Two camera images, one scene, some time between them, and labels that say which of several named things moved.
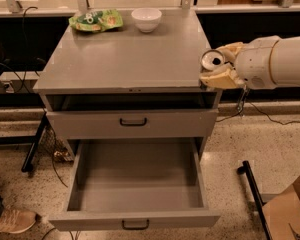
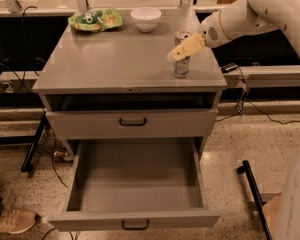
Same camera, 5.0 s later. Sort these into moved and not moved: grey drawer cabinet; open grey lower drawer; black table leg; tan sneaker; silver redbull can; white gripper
Moved: white gripper; silver redbull can
Not moved: grey drawer cabinet; tan sneaker; open grey lower drawer; black table leg
